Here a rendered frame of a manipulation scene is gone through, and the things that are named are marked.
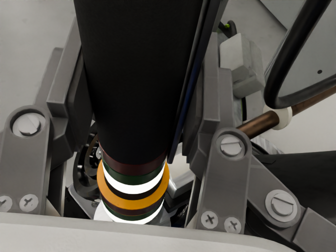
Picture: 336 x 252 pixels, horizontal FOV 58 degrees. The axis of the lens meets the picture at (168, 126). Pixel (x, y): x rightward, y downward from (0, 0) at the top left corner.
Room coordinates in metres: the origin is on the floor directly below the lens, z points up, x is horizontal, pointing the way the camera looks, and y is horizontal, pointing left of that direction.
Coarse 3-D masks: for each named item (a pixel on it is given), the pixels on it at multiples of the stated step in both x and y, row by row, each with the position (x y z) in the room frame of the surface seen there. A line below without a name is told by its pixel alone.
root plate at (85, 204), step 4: (72, 184) 0.14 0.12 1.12; (68, 188) 0.14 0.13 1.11; (72, 188) 0.14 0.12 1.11; (72, 192) 0.13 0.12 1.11; (72, 196) 0.13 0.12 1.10; (76, 196) 0.13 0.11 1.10; (80, 196) 0.13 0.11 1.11; (76, 200) 0.12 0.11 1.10; (80, 200) 0.12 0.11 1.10; (84, 200) 0.12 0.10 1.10; (88, 200) 0.13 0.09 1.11; (80, 204) 0.12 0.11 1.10; (84, 204) 0.12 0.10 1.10; (88, 204) 0.12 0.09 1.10; (84, 208) 0.12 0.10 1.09; (88, 208) 0.12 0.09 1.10; (92, 208) 0.12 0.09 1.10; (88, 212) 0.11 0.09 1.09; (92, 212) 0.11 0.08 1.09; (88, 216) 0.11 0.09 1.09; (92, 216) 0.11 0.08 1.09
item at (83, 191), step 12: (96, 132) 0.19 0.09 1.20; (96, 144) 0.17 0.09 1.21; (84, 156) 0.16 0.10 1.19; (84, 168) 0.14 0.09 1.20; (96, 168) 0.13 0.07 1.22; (84, 180) 0.12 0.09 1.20; (96, 180) 0.12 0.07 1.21; (84, 192) 0.10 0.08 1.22; (96, 192) 0.10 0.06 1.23; (180, 216) 0.11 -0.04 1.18
